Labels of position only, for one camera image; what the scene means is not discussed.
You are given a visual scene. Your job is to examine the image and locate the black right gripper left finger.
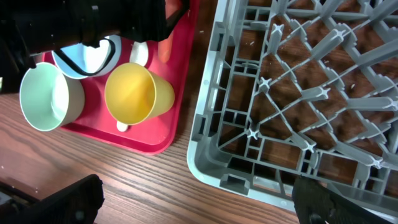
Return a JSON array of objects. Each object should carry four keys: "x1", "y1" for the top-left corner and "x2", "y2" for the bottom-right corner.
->
[{"x1": 1, "y1": 174, "x2": 104, "y2": 223}]

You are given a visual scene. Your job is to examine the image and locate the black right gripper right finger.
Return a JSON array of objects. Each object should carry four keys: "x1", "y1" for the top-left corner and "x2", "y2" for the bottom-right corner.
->
[{"x1": 292, "y1": 176, "x2": 389, "y2": 224}]

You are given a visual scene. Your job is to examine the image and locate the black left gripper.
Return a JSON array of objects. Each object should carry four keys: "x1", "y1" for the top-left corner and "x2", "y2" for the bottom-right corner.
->
[{"x1": 93, "y1": 0, "x2": 191, "y2": 44}]

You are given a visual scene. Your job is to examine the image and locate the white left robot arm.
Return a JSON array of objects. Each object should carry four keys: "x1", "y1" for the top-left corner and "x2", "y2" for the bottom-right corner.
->
[{"x1": 1, "y1": 0, "x2": 190, "y2": 72}]

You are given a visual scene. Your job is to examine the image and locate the grey dishwasher rack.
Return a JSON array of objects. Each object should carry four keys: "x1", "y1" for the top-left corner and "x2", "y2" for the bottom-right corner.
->
[{"x1": 186, "y1": 0, "x2": 398, "y2": 218}]

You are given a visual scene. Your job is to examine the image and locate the small light blue bowl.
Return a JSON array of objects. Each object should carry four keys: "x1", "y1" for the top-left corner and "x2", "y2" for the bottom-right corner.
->
[{"x1": 52, "y1": 35, "x2": 122, "y2": 80}]

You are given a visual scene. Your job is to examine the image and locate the white plastic spoon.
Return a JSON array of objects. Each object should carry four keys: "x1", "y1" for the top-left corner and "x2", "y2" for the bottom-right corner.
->
[{"x1": 116, "y1": 40, "x2": 149, "y2": 133}]

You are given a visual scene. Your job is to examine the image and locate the orange carrot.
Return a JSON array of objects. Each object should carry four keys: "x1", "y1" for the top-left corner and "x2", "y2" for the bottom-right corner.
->
[{"x1": 158, "y1": 32, "x2": 174, "y2": 63}]

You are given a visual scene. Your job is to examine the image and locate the green bowl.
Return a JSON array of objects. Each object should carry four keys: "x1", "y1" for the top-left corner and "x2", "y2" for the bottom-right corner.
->
[{"x1": 19, "y1": 62, "x2": 85, "y2": 132}]

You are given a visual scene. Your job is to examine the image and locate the yellow plastic cup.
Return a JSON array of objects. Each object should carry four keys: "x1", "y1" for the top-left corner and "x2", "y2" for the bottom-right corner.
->
[{"x1": 104, "y1": 63, "x2": 175, "y2": 125}]

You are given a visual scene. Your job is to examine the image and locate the red serving tray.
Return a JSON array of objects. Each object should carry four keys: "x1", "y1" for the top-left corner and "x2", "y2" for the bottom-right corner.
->
[{"x1": 63, "y1": 0, "x2": 200, "y2": 154}]

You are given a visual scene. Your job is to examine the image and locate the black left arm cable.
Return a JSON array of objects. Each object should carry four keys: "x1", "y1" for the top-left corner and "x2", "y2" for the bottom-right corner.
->
[{"x1": 54, "y1": 39, "x2": 116, "y2": 77}]

